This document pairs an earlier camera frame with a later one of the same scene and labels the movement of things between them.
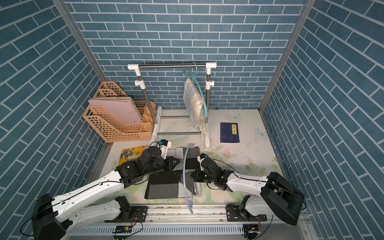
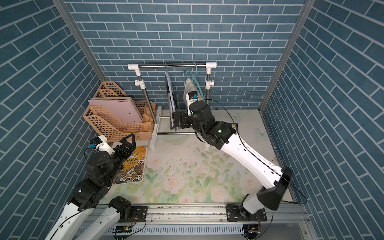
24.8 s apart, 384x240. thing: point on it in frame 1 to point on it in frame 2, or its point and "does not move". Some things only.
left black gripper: (170, 166) to (127, 153)
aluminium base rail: (200, 222) does not move
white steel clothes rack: (156, 130) does not move
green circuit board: (123, 229) does not move
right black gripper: (197, 177) to (177, 119)
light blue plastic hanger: (189, 205) to (171, 89)
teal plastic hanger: (193, 77) does not move
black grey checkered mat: (170, 184) to (172, 99)
